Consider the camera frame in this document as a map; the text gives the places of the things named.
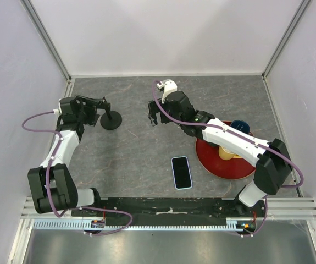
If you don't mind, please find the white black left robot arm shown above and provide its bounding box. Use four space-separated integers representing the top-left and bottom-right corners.
27 96 110 217

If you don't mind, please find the aluminium frame post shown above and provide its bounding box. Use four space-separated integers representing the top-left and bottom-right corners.
20 0 72 82
262 0 312 80

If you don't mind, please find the aluminium front rail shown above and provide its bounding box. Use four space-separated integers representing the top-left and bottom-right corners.
20 196 316 221

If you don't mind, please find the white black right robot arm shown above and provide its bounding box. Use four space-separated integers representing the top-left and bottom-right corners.
148 91 295 217

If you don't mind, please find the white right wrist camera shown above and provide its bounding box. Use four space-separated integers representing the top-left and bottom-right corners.
157 79 178 104

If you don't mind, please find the aluminium frame post left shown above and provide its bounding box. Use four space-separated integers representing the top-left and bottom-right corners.
20 0 72 82

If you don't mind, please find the yellow mug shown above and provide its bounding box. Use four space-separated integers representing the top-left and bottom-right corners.
218 146 241 161

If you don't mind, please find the black phone stand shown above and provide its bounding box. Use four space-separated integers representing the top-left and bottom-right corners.
98 97 122 130

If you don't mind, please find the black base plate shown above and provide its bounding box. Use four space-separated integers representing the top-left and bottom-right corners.
71 196 267 227

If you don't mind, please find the red round tray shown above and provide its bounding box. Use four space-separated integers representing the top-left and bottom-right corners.
195 119 257 180

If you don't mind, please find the slotted cable duct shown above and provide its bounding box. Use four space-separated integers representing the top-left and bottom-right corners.
32 219 255 232

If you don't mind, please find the phone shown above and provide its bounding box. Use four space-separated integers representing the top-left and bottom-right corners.
171 156 193 190

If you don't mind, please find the aluminium frame post right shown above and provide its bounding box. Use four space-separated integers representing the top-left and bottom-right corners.
262 0 312 80

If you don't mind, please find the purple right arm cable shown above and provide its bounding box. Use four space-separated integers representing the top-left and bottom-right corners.
152 79 304 239

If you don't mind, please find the dark blue cup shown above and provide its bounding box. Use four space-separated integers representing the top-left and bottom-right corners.
230 120 251 134

